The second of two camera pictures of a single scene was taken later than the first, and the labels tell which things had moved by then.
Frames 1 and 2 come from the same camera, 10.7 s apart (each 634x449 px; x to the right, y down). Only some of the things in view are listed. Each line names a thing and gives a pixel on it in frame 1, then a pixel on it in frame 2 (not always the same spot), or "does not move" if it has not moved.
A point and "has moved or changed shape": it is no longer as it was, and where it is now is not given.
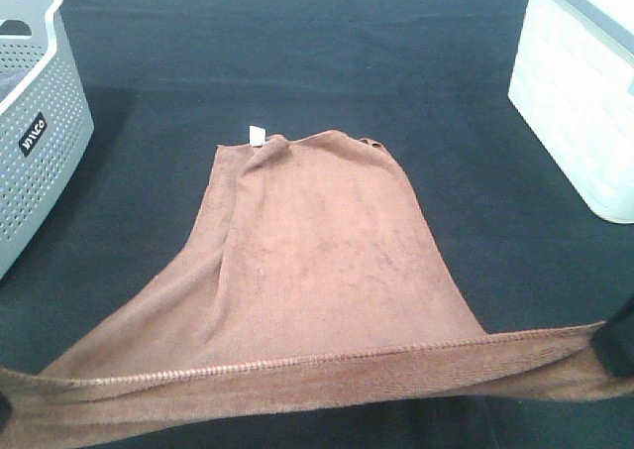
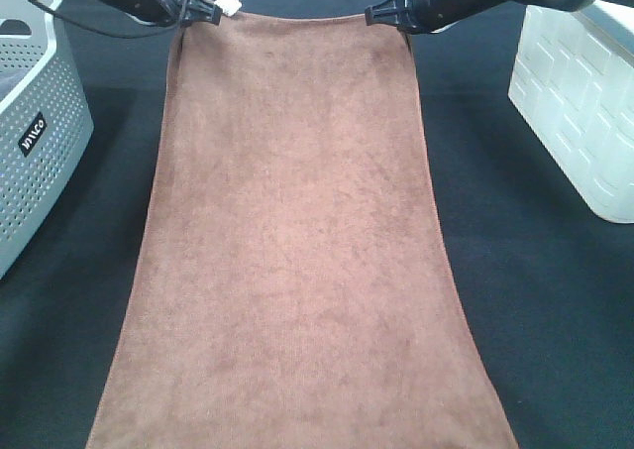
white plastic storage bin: x=574 y=79 does not move
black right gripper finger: x=613 y=343 -> x=435 y=1
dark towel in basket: x=9 y=79 does not move
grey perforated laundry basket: x=46 y=119 does not move
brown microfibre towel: x=308 y=292 has moved or changed shape
